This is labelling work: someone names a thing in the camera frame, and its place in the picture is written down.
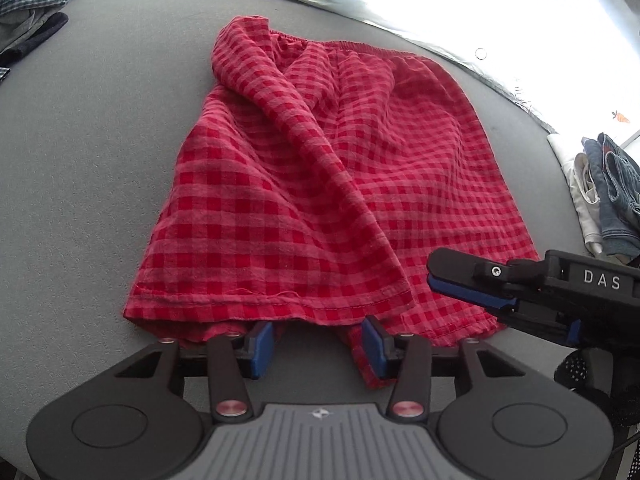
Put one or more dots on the grey garment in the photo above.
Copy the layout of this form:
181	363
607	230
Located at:
20	27

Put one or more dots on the folded blue jeans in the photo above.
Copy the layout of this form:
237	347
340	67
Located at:
617	195

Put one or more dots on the folded white garment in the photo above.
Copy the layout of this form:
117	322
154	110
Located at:
582	195

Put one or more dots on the black dotted clothing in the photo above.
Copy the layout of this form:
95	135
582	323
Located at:
590	380

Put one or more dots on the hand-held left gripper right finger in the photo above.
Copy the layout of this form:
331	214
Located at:
374	347

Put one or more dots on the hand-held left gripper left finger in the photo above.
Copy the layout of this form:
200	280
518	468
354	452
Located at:
262	350

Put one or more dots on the red checked shorts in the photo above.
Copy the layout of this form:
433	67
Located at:
320	185

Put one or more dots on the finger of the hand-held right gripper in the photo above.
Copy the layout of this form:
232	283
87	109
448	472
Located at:
465	285

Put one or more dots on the white printed curtain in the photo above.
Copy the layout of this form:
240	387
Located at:
400	5

